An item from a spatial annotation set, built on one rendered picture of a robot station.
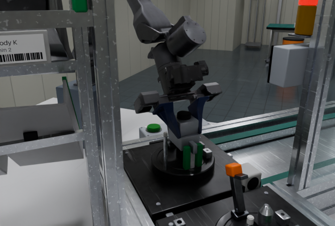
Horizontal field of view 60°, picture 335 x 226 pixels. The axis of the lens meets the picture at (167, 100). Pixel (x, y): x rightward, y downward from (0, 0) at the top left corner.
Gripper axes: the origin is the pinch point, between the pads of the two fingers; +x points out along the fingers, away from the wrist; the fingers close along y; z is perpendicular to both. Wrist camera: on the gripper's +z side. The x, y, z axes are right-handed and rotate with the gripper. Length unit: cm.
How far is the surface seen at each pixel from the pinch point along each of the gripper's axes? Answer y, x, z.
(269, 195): 10.0, 18.5, 5.4
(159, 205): -10.0, 14.7, 0.6
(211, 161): 4.5, 9.4, -2.8
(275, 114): 42.7, -0.6, -20.7
